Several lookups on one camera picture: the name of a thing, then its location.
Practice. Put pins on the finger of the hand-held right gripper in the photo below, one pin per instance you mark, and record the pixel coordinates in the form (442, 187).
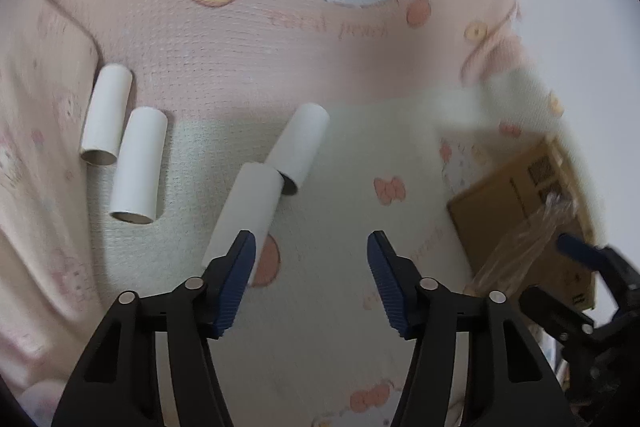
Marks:
(555, 312)
(575, 248)

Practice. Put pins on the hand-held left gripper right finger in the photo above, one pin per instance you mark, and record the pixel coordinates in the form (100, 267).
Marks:
(387, 282)

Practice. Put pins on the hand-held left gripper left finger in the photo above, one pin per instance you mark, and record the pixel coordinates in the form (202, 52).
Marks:
(235, 287)

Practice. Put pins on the white paper tube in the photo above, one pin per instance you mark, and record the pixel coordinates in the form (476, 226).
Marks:
(106, 114)
(300, 144)
(139, 164)
(245, 212)

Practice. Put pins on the cardboard box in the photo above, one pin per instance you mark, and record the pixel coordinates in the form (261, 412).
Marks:
(495, 217)

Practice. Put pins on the clear plastic wrap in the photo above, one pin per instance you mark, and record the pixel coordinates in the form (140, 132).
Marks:
(520, 247)

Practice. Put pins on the pink printed pillow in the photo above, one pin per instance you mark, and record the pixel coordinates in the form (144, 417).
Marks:
(40, 132)

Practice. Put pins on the pink printed blanket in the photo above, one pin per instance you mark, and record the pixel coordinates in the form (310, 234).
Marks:
(250, 32)

